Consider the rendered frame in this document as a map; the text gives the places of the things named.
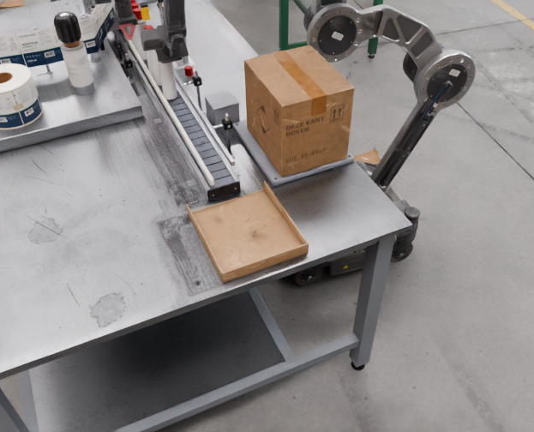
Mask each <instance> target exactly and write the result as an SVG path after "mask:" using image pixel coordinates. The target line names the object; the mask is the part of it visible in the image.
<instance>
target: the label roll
mask: <svg viewBox="0 0 534 432"><path fill-rule="evenodd" d="M42 112H43V106H42V103H41V101H40V98H39V94H38V91H37V88H36V86H35V83H34V80H33V76H32V73H31V71H30V69H29V68H28V67H26V66H24V65H21V64H17V63H6V64H0V129H18V128H21V127H24V126H26V125H28V124H30V123H32V122H34V121H35V120H37V119H38V118H39V117H40V116H41V114H42Z"/></svg>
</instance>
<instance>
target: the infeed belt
mask: <svg viewBox="0 0 534 432"><path fill-rule="evenodd" d="M118 31H119V32H120V34H121V35H122V37H123V39H124V41H125V42H126V41H127V40H126V39H125V38H124V35H123V31H122V29H119V30H118ZM127 46H128V48H129V49H130V51H131V53H132V54H133V56H134V58H135V60H137V58H136V56H135V54H134V52H133V51H132V50H131V48H130V46H129V44H127ZM138 65H139V66H140V68H141V70H142V72H143V74H144V76H146V78H147V81H148V82H149V84H150V86H151V87H152V89H153V91H154V92H155V94H156V96H157V98H158V99H159V102H160V104H162V106H163V108H164V109H165V112H166V114H167V115H168V117H169V118H170V120H171V122H172V124H173V125H174V127H175V129H176V131H177V132H178V134H179V136H180V137H181V139H182V141H183V143H184V145H185V146H186V148H187V149H188V151H189V153H190V155H191V157H192V159H193V160H194V162H195V163H196V165H197V167H198V169H199V170H200V172H201V174H202V176H203V177H204V179H205V181H206V182H207V185H208V186H209V188H210V190H213V189H218V188H221V187H224V186H227V185H230V184H233V183H236V181H235V179H234V177H233V176H232V174H231V173H230V172H229V170H228V169H227V167H226V165H225V163H224V162H223V160H222V159H221V158H220V156H219V154H218V153H217V151H216V150H215V148H214V146H213V144H212V143H211V142H210V140H209V139H208V137H207V135H206V134H205V132H204V131H203V129H202V127H201V126H200V124H199V123H198V122H197V120H196V118H195V116H194V115H193V113H192V112H191V110H190V108H189V107H188V106H187V104H186V103H185V101H184V99H183V97H182V96H181V94H180V93H179V92H178V90H177V99H175V100H171V101H169V100H167V102H168V104H169V105H170V107H171V108H172V110H173V112H174V113H175V115H176V117H177V119H178V121H179V122H180V124H181V125H182V127H183V129H184V131H185V132H186V134H187V136H188V137H189V139H190V140H191V142H192V144H193V145H194V147H195V149H196V151H197V152H198V154H199V155H200V157H201V159H202V161H203V163H204V164H205V166H206V168H207V169H208V171H209V172H210V174H211V176H212V177H213V180H214V185H210V183H209V182H208V180H207V178H206V176H205V175H204V173H203V171H202V169H201V168H200V166H199V165H198V163H197V161H196V159H195V157H194V155H193V154H192V152H191V151H190V149H189V147H188V145H187V144H186V142H185V140H184V138H183V137H182V135H181V134H180V132H179V130H178V128H177V126H176V124H174V122H173V120H172V118H171V116H170V114H169V113H168V111H167V110H166V108H165V106H164V104H163V103H162V101H161V99H160V97H159V96H158V94H157V93H156V91H155V89H154V87H153V85H152V83H151V82H150V80H149V79H148V77H147V75H146V73H145V72H144V70H143V68H142V66H141V65H140V63H138Z"/></svg>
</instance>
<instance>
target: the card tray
mask: <svg viewBox="0 0 534 432"><path fill-rule="evenodd" d="M187 210H188V215H189V217H190V219H191V221H192V223H193V225H194V227H195V229H196V231H197V233H198V235H199V237H200V239H201V241H202V243H203V245H204V247H205V249H206V250H207V252H208V254H209V256H210V258H211V260H212V262H213V264H214V266H215V268H216V270H217V272H218V274H219V276H220V278H221V280H222V282H223V283H225V282H228V281H231V280H233V279H237V278H240V277H242V276H244V275H247V274H250V273H254V272H257V271H259V270H262V269H264V268H267V267H271V266H273V265H276V264H279V263H281V262H284V261H288V260H290V259H293V258H296V257H298V256H300V255H305V254H308V252H309V243H308V242H307V240H306V239H305V237H304V236H303V234H302V232H300V230H299V229H298V228H297V226H296V224H295V223H294V222H293V220H292V219H291V217H290V215H289V214H288V212H286V210H285V209H284V207H283V206H282V204H281V203H280V202H279V200H278V198H277V197H276V195H275V194H274V193H273V192H272V190H271V189H270V187H269V186H268V184H267V183H266V181H264V189H263V190H260V191H257V192H254V193H251V194H248V195H244V196H240V197H238V198H235V199H232V200H229V201H224V202H221V203H219V204H215V205H212V206H210V207H204V208H202V209H199V210H196V211H194V212H191V210H190V208H189V205H188V204H187Z"/></svg>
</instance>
